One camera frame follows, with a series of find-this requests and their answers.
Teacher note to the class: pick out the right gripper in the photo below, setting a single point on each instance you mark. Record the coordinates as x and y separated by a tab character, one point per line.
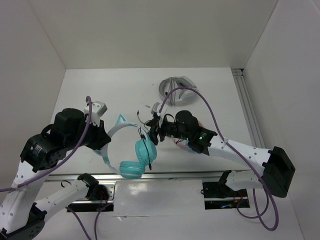
153	133

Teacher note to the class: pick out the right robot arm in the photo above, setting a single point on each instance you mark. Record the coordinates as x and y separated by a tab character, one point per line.
269	169

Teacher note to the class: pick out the grey white folded headphones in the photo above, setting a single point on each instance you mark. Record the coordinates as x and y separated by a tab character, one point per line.
181	96

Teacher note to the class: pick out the aluminium rail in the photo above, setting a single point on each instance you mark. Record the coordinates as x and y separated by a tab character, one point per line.
146	176
247	108

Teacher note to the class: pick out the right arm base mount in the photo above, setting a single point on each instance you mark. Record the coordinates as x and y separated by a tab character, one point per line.
218	197

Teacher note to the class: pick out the pink blue cat-ear headphones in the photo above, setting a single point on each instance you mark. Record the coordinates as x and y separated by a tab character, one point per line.
186	134

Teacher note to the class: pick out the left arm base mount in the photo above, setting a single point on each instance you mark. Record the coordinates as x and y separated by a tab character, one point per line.
104	197

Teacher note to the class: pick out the aluminium rail right side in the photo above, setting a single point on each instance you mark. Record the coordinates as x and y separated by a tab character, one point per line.
247	108

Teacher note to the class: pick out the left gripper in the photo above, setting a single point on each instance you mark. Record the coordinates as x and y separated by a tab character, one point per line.
102	137

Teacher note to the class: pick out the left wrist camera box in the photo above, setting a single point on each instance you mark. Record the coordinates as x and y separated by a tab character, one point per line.
97	111

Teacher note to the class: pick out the aluminium rail front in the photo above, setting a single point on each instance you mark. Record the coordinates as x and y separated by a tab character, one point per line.
146	176

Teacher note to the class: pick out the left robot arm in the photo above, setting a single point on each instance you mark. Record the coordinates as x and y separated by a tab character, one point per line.
22	217

